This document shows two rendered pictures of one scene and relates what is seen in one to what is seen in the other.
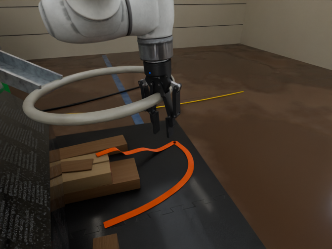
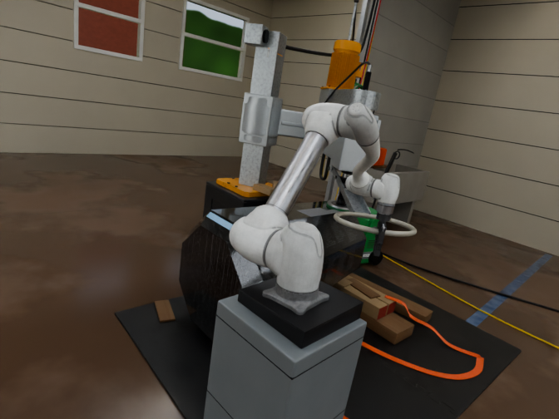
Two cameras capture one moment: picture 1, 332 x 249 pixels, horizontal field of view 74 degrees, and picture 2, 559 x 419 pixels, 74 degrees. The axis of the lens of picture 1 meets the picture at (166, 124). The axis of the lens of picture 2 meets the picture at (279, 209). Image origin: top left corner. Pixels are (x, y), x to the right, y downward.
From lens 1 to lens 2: 1.65 m
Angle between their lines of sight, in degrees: 59
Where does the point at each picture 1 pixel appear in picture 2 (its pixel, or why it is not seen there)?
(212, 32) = not seen: outside the picture
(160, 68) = (379, 216)
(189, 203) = (413, 382)
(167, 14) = (387, 194)
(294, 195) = not seen: outside the picture
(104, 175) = (374, 307)
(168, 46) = (385, 207)
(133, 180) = (392, 330)
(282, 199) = not seen: outside the picture
